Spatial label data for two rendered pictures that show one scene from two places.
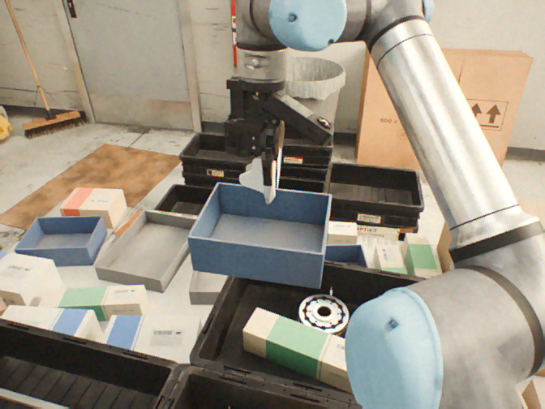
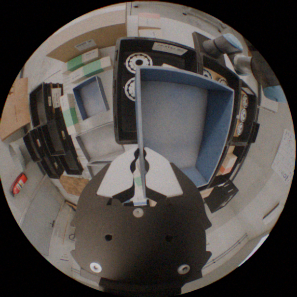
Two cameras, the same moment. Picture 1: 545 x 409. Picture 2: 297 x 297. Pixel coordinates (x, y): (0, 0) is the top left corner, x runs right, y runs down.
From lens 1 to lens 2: 65 cm
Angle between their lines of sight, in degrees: 60
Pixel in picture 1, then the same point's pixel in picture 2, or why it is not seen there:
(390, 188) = (36, 101)
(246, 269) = (207, 140)
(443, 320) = not seen: outside the picture
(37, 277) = (139, 194)
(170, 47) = (37, 198)
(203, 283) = (113, 149)
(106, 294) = (136, 177)
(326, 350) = not seen: hidden behind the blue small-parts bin
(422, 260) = (76, 60)
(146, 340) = not seen: hidden behind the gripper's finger
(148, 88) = (48, 194)
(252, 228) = (155, 148)
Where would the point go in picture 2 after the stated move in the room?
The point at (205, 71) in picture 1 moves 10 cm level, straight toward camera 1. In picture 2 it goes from (34, 185) to (34, 184)
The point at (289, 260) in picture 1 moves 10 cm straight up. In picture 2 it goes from (223, 114) to (273, 137)
